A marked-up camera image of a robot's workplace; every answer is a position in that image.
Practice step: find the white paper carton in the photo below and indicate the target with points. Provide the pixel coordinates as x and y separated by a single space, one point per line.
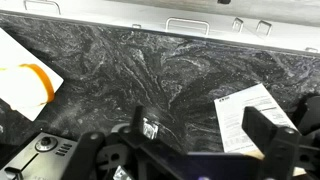
243 113

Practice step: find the white square plate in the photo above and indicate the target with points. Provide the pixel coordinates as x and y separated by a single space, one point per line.
10 46

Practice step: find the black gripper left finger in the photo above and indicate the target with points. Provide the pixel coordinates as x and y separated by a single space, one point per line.
139 121

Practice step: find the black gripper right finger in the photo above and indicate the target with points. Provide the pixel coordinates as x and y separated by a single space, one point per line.
258 128

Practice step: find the chrome and black toaster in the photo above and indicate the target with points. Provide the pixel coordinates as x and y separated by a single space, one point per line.
30 156

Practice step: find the white bread slice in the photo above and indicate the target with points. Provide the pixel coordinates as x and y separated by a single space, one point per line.
23 87

